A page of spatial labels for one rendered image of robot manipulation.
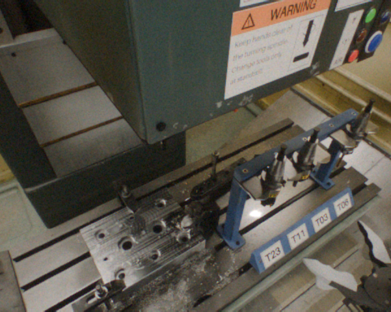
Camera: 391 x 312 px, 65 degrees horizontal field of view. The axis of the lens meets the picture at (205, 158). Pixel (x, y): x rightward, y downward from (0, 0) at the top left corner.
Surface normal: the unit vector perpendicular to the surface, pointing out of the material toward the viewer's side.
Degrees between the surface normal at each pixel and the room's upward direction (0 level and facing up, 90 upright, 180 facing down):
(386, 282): 0
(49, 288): 0
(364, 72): 90
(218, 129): 0
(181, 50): 90
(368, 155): 24
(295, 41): 90
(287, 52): 90
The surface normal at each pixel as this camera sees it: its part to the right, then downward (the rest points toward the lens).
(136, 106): -0.54, 0.60
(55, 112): 0.56, 0.62
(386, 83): -0.82, 0.39
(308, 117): -0.29, -0.46
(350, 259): 0.15, -0.73
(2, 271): 0.37, -0.79
